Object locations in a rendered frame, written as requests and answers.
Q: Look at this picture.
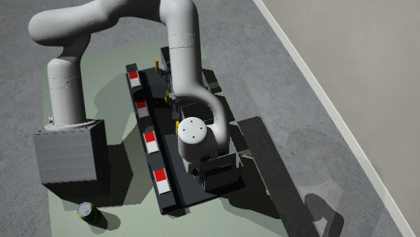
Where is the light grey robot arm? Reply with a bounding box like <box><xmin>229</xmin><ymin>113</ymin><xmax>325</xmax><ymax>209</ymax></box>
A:
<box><xmin>28</xmin><ymin>0</ymin><xmax>230</xmax><ymax>161</ymax></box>

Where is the dark green drink can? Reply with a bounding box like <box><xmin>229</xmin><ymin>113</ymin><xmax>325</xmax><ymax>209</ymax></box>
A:
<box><xmin>77</xmin><ymin>202</ymin><xmax>101</xmax><ymax>225</ymax></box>

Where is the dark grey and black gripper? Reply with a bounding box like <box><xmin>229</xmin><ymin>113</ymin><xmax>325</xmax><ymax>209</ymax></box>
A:
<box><xmin>182</xmin><ymin>158</ymin><xmax>201</xmax><ymax>176</ymax></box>

